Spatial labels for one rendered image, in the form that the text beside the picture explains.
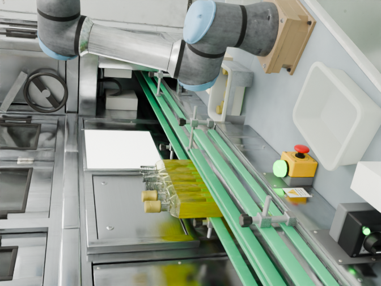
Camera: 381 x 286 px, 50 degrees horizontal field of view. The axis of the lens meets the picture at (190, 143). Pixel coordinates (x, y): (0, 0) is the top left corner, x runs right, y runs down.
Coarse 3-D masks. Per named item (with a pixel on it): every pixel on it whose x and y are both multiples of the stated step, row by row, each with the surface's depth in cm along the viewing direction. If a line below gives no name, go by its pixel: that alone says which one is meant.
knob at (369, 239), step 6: (372, 234) 79; (378, 234) 79; (366, 240) 80; (372, 240) 79; (378, 240) 78; (366, 246) 80; (372, 246) 78; (378, 246) 78; (372, 252) 78; (378, 252) 78
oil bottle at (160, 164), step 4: (160, 160) 141; (164, 160) 141; (168, 160) 142; (172, 160) 142; (176, 160) 143; (180, 160) 143; (184, 160) 143; (188, 160) 144; (156, 164) 139; (160, 164) 138; (164, 164) 138; (168, 164) 139; (172, 164) 139; (176, 164) 140; (180, 164) 140; (184, 164) 140; (188, 164) 141; (192, 164) 141; (156, 168) 138; (160, 168) 138; (156, 172) 138
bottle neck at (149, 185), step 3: (147, 183) 128; (150, 183) 128; (153, 183) 128; (156, 183) 128; (159, 183) 129; (147, 186) 127; (150, 186) 128; (153, 186) 128; (156, 186) 128; (159, 186) 128; (147, 189) 127; (150, 189) 128; (153, 189) 128; (156, 189) 128; (159, 189) 129
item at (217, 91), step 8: (224, 64) 150; (216, 80) 160; (224, 80) 161; (216, 88) 162; (224, 88) 162; (216, 96) 163; (208, 104) 165; (216, 104) 164; (224, 104) 148; (208, 112) 165; (224, 112) 149; (216, 120) 157; (224, 120) 151
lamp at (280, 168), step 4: (284, 160) 108; (276, 164) 107; (280, 164) 106; (284, 164) 106; (288, 164) 107; (276, 168) 107; (280, 168) 106; (284, 168) 106; (288, 168) 106; (276, 172) 107; (280, 172) 106; (284, 172) 106; (288, 172) 106; (280, 176) 108; (284, 176) 108
